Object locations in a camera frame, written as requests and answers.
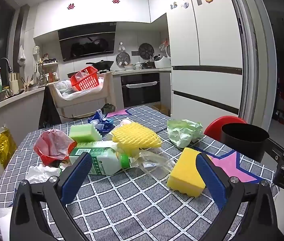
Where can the red plastic basket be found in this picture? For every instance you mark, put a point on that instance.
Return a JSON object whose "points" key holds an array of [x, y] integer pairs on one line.
{"points": [[87, 78]]}

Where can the yellow foam fruit net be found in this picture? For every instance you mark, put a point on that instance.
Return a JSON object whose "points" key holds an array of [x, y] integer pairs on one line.
{"points": [[133, 136]]}

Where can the built-in black oven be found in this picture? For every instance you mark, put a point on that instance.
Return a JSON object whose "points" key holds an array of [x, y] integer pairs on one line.
{"points": [[140, 89]]}

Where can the blue wrapper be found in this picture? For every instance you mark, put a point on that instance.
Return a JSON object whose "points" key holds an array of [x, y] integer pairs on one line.
{"points": [[102, 124]]}

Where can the clear plastic zip bag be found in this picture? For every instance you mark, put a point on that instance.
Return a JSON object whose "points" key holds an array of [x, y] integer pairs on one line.
{"points": [[146, 159]]}

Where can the yellow sponge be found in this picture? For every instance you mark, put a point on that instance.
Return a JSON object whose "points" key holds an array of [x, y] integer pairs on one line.
{"points": [[185, 177]]}

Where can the green sponge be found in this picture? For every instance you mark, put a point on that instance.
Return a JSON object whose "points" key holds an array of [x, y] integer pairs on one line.
{"points": [[84, 133]]}

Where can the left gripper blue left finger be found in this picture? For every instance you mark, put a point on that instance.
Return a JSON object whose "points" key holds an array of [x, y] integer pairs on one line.
{"points": [[73, 177]]}

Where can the grey checked tablecloth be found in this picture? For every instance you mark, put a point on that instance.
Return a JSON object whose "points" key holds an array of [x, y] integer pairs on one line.
{"points": [[135, 204]]}

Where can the black wok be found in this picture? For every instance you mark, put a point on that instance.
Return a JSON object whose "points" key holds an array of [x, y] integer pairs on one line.
{"points": [[101, 65]]}

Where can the green white lotion bottle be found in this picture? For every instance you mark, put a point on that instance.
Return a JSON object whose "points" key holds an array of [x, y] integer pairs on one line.
{"points": [[107, 157]]}

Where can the white crumpled tissue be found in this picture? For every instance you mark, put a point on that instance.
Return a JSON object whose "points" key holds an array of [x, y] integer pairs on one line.
{"points": [[40, 174]]}

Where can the black range hood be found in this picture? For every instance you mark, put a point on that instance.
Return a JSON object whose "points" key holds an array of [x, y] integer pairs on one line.
{"points": [[87, 40]]}

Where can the green plastic bag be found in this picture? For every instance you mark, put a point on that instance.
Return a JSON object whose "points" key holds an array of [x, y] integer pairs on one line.
{"points": [[182, 132]]}

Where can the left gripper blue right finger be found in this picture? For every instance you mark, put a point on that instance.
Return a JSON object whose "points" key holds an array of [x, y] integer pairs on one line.
{"points": [[216, 187]]}

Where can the white rice cooker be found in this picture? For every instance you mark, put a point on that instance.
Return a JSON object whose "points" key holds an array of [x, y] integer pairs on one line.
{"points": [[161, 61]]}

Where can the white refrigerator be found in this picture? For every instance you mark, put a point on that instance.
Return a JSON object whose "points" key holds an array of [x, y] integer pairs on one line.
{"points": [[207, 59]]}

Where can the gold foil bag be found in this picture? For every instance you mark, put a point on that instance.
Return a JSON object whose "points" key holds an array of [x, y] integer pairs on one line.
{"points": [[7, 146]]}

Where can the red plastic bag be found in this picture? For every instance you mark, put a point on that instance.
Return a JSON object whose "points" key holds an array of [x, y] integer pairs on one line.
{"points": [[54, 146]]}

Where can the black jacket on cart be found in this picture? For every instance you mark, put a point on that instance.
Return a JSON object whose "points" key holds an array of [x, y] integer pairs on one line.
{"points": [[49, 115]]}

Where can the cardboard box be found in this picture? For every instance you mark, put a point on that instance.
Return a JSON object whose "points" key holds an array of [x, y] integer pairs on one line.
{"points": [[161, 108]]}

